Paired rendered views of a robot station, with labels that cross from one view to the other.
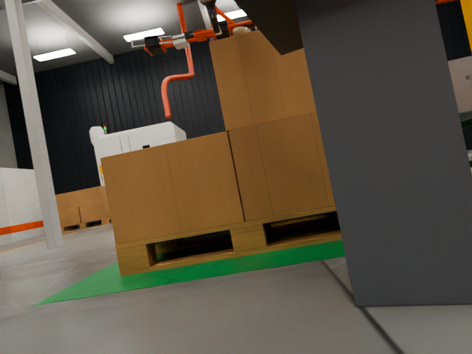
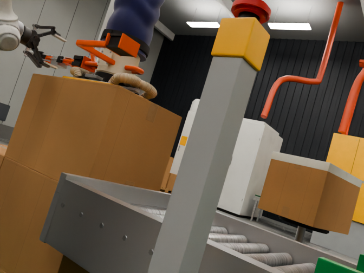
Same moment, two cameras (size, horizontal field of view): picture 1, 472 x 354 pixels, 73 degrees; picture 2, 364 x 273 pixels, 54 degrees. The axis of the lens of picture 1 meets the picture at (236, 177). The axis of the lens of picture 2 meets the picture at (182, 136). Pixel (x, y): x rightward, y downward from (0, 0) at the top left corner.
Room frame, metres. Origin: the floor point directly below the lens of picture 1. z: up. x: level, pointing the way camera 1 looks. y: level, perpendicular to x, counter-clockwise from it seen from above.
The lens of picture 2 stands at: (0.38, -1.47, 0.73)
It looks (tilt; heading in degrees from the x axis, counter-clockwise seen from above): 5 degrees up; 32
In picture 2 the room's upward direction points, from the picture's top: 17 degrees clockwise
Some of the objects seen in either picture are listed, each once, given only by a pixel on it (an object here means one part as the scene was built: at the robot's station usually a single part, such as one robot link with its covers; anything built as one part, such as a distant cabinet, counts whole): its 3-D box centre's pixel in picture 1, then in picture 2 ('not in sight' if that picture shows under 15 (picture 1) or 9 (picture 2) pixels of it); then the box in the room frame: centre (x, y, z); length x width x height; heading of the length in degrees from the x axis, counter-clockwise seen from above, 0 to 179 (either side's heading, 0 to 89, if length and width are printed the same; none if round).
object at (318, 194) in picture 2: not in sight; (311, 193); (3.01, -1.01, 0.82); 0.60 x 0.40 x 0.40; 165
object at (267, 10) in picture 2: not in sight; (249, 15); (0.92, -1.20, 1.02); 0.07 x 0.07 x 0.04
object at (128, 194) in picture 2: not in sight; (138, 195); (1.49, -0.69, 0.58); 0.70 x 0.03 x 0.06; 173
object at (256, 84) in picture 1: (284, 84); (92, 136); (1.54, -0.31, 0.74); 0.60 x 0.40 x 0.40; 84
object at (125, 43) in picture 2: not in sight; (122, 45); (1.26, -0.59, 1.07); 0.09 x 0.08 x 0.05; 174
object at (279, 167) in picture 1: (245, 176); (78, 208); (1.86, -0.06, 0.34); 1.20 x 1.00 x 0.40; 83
